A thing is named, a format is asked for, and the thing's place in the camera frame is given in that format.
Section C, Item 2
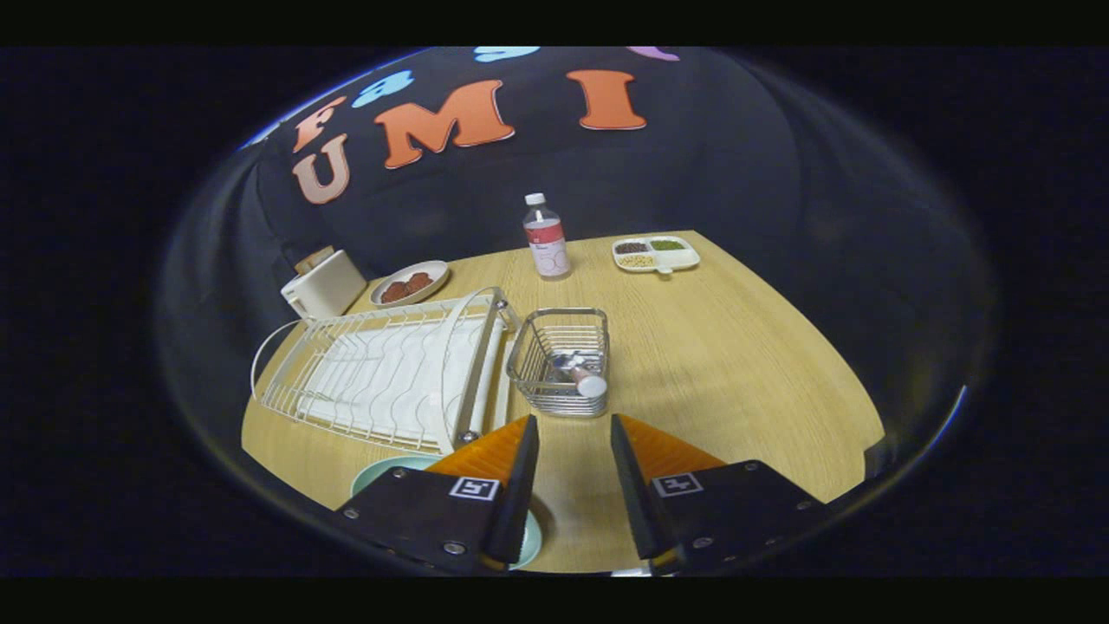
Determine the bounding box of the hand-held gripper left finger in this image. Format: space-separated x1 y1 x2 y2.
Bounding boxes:
336 413 541 575

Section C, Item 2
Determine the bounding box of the cream toaster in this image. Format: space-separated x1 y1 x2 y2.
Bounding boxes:
280 249 368 322

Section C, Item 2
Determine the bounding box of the white divided tray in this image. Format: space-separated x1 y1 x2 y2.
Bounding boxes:
612 236 701 276

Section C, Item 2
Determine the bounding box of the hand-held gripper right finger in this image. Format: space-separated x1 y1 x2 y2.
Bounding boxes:
610 413 831 577

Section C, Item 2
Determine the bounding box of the clear bottle with red label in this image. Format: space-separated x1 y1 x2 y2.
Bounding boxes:
522 192 573 281

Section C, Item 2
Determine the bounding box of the pale green plate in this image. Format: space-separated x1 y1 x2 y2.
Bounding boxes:
350 455 544 571

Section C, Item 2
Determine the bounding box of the spoon with pink handle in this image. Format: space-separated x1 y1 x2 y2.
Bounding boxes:
548 351 609 400

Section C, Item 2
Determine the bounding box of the white drip tray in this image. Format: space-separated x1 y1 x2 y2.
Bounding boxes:
295 316 495 443

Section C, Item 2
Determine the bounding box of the black backdrop cloth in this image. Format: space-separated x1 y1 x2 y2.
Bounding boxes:
160 47 993 486

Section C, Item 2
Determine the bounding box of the silver wire basket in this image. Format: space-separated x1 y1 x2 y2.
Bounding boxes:
506 307 611 419

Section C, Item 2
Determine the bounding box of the beige round plate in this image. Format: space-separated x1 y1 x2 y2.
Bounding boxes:
369 260 451 309

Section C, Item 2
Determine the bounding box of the white wire dish rack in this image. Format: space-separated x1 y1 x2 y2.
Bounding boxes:
250 286 521 456

